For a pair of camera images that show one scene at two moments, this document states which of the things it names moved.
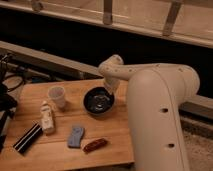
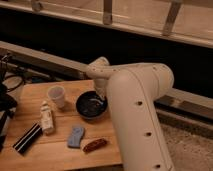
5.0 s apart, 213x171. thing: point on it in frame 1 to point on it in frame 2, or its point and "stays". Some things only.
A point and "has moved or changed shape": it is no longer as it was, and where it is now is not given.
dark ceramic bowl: [98, 101] has moved or changed shape
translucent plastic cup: [57, 96] stays
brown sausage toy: [94, 145] stays
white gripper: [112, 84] to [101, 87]
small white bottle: [46, 118] stays
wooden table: [68, 124] stays
